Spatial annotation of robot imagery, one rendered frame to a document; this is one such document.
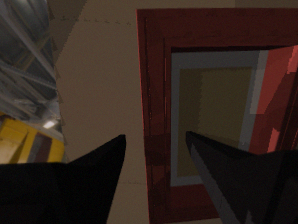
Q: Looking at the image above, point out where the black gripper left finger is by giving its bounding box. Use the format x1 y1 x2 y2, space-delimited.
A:
0 134 126 224

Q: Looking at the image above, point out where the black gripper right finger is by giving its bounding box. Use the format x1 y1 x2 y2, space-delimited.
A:
186 131 298 224

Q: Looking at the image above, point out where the dark red picture frame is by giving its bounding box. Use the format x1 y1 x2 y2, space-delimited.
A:
136 7 298 224

